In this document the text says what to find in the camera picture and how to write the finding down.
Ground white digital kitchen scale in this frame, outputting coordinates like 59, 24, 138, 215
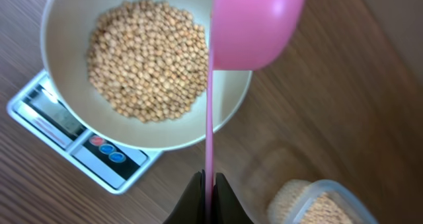
7, 70, 163, 194

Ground clear plastic container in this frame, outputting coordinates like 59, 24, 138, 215
267, 180, 378, 224

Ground pink plastic scoop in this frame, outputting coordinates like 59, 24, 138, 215
205, 0, 305, 223

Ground white bowl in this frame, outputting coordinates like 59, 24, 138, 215
39, 0, 254, 152

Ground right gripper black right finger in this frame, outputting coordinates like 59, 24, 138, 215
211, 172, 253, 224

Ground soybeans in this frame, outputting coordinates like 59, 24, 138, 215
86, 0, 209, 123

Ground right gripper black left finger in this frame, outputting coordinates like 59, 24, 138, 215
163, 170, 205, 224

